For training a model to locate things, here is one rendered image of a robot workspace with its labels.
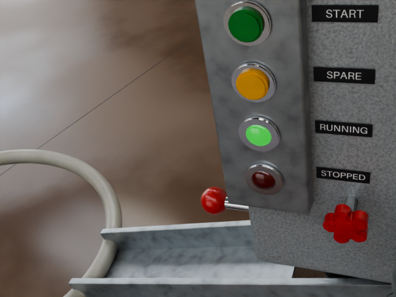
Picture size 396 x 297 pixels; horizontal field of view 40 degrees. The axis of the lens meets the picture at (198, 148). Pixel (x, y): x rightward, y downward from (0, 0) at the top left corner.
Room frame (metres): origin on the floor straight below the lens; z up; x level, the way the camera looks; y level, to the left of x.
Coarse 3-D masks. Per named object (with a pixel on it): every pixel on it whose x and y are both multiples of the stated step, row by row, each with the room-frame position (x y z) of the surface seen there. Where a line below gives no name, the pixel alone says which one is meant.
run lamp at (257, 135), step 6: (252, 126) 0.37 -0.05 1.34; (258, 126) 0.37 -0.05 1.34; (246, 132) 0.37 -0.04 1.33; (252, 132) 0.37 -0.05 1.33; (258, 132) 0.36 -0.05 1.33; (264, 132) 0.36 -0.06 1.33; (252, 138) 0.37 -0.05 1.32; (258, 138) 0.36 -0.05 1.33; (264, 138) 0.36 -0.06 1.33; (270, 138) 0.36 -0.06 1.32; (258, 144) 0.37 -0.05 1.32; (264, 144) 0.36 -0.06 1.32
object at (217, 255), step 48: (144, 240) 0.65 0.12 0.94; (192, 240) 0.61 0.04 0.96; (240, 240) 0.58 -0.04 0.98; (96, 288) 0.57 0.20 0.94; (144, 288) 0.53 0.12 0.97; (192, 288) 0.49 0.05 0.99; (240, 288) 0.46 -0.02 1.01; (288, 288) 0.43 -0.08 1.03; (336, 288) 0.41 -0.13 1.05; (384, 288) 0.38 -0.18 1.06
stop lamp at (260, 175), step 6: (258, 174) 0.37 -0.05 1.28; (264, 174) 0.37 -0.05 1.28; (270, 174) 0.37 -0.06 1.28; (252, 180) 0.37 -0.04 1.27; (258, 180) 0.37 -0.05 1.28; (264, 180) 0.36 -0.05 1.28; (270, 180) 0.36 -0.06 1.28; (258, 186) 0.37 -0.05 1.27; (264, 186) 0.36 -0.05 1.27; (270, 186) 0.36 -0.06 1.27
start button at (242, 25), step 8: (240, 8) 0.37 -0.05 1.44; (248, 8) 0.37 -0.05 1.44; (232, 16) 0.37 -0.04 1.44; (240, 16) 0.37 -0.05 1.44; (248, 16) 0.36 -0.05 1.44; (256, 16) 0.36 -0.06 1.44; (232, 24) 0.37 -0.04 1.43; (240, 24) 0.37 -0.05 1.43; (248, 24) 0.36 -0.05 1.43; (256, 24) 0.36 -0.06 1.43; (232, 32) 0.37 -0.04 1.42; (240, 32) 0.37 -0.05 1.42; (248, 32) 0.36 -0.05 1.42; (256, 32) 0.36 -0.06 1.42; (240, 40) 0.37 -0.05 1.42; (248, 40) 0.36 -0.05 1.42
